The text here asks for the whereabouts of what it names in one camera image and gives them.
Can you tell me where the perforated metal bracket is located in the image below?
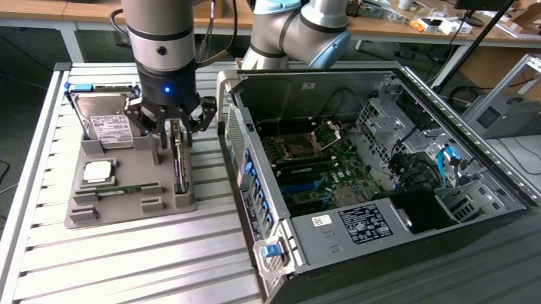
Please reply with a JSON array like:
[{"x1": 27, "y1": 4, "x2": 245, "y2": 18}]
[{"x1": 435, "y1": 182, "x2": 508, "y2": 222}]

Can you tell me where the metal disk bay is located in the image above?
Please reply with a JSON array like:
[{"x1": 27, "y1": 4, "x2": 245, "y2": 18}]
[{"x1": 355, "y1": 79, "x2": 428, "y2": 149}]

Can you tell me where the silver CPU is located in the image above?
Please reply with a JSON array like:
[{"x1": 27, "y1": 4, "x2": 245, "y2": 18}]
[{"x1": 83, "y1": 161, "x2": 115, "y2": 184}]

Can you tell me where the silver hard disk drive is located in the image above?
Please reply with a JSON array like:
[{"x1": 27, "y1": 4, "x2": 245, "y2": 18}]
[{"x1": 70, "y1": 91, "x2": 143, "y2": 149}]

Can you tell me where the graphics card with metal bracket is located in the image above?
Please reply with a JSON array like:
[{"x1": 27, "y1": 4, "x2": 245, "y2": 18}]
[{"x1": 169, "y1": 118, "x2": 190, "y2": 194}]

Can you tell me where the open PC case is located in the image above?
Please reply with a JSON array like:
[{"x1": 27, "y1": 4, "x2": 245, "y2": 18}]
[{"x1": 216, "y1": 61, "x2": 541, "y2": 304}]

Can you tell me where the grey computer tower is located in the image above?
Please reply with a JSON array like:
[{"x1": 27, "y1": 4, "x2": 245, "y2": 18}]
[{"x1": 463, "y1": 93, "x2": 541, "y2": 140}]

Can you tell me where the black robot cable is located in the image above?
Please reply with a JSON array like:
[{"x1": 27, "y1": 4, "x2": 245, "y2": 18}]
[{"x1": 109, "y1": 0, "x2": 241, "y2": 69}]

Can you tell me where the silver metal box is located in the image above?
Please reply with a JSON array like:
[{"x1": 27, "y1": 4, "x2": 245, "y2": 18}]
[{"x1": 353, "y1": 0, "x2": 387, "y2": 18}]

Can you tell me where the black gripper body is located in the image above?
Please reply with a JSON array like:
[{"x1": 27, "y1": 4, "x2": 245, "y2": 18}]
[{"x1": 135, "y1": 61, "x2": 202, "y2": 121}]

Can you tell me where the black stand pole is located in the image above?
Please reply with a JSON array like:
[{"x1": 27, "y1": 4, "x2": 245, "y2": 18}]
[{"x1": 429, "y1": 0, "x2": 520, "y2": 94}]

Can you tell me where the green motherboard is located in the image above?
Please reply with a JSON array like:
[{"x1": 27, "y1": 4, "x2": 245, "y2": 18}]
[{"x1": 258, "y1": 122, "x2": 384, "y2": 213}]

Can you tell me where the metal socket cover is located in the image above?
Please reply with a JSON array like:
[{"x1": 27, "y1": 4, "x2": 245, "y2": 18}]
[{"x1": 310, "y1": 122, "x2": 344, "y2": 149}]

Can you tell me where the green RAM stick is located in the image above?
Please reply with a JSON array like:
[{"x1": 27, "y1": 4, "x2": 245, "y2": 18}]
[{"x1": 97, "y1": 186, "x2": 143, "y2": 196}]

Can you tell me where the blue disk wire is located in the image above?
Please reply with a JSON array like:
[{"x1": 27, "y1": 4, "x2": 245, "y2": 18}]
[{"x1": 437, "y1": 144, "x2": 463, "y2": 191}]

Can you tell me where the blue expansion slot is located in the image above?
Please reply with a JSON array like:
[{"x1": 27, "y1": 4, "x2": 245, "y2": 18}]
[{"x1": 280, "y1": 182, "x2": 322, "y2": 194}]

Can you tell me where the orange white small box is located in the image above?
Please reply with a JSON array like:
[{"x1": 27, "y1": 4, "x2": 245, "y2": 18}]
[{"x1": 412, "y1": 17, "x2": 445, "y2": 33}]

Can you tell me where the grey power supply unit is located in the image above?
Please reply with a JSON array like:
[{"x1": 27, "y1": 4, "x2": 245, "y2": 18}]
[{"x1": 290, "y1": 198, "x2": 413, "y2": 265}]

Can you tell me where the wooden desk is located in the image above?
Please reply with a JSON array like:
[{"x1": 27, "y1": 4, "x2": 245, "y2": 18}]
[
  {"x1": 0, "y1": 0, "x2": 254, "y2": 64},
  {"x1": 349, "y1": 0, "x2": 541, "y2": 91}
]

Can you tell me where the blue disk carrier frame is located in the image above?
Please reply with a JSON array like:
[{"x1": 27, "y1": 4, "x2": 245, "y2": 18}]
[{"x1": 63, "y1": 81, "x2": 143, "y2": 142}]

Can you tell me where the grey parts rack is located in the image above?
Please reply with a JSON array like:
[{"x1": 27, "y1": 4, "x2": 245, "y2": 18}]
[{"x1": 63, "y1": 126, "x2": 200, "y2": 231}]

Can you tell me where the black monitor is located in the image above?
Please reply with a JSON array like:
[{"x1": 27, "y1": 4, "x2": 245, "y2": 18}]
[{"x1": 455, "y1": 0, "x2": 515, "y2": 27}]

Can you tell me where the aluminium profile frame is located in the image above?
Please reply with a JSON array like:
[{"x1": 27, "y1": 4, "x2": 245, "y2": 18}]
[{"x1": 485, "y1": 53, "x2": 541, "y2": 105}]

